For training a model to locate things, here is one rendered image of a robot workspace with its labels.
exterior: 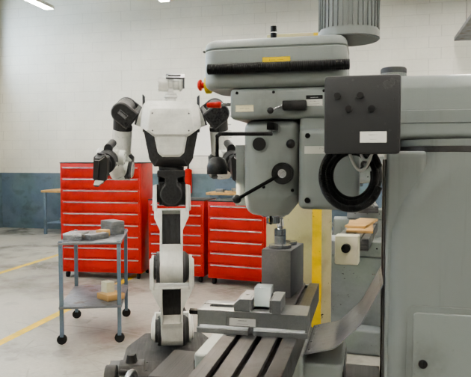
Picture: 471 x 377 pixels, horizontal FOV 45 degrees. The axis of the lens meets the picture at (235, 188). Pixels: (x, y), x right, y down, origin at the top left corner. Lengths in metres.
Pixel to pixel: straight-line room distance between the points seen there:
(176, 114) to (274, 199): 0.89
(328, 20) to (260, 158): 0.49
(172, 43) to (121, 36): 1.11
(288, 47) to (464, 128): 0.59
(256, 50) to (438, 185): 0.70
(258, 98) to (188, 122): 0.80
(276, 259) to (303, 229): 1.47
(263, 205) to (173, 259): 0.79
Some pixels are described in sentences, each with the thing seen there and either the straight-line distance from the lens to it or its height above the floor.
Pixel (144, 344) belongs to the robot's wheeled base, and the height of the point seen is 0.57.
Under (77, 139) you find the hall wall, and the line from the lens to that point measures 12.47.
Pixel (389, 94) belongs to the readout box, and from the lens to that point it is 1.57.
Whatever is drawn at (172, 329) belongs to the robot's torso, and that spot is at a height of 0.71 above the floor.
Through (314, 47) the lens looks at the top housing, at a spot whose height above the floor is 1.85.
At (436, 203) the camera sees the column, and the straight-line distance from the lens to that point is 1.76.
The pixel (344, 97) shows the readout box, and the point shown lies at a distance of 1.57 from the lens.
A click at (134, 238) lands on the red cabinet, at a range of 7.15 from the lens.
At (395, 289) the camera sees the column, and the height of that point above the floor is 1.11.
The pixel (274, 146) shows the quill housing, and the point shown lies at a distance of 1.86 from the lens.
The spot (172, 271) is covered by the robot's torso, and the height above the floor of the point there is 1.00.
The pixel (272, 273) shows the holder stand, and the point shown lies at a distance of 2.26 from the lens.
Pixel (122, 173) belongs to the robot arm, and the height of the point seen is 1.43.
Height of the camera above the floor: 1.50
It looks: 3 degrees down
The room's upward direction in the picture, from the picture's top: straight up
